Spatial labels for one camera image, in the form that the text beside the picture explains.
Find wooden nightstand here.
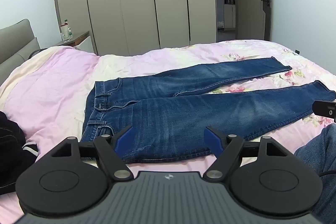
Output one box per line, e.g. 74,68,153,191
54,31,95,54

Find person's leg in jeans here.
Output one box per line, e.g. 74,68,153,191
294,124,336,224

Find grey padded headboard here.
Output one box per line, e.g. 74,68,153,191
0,19,41,85

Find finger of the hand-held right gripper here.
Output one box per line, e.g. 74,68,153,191
312,100,336,124

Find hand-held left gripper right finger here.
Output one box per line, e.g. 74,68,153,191
203,126,289,180

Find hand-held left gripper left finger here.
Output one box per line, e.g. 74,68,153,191
50,126,132,181

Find pink floral blanket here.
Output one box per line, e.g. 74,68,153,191
0,40,336,224

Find beige wardrobe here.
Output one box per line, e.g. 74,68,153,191
52,0,217,56

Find white bottle with red cap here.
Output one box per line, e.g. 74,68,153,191
60,23,69,42

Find black garment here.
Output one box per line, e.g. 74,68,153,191
0,111,37,195

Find blue denim pants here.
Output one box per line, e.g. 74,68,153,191
80,57,336,164

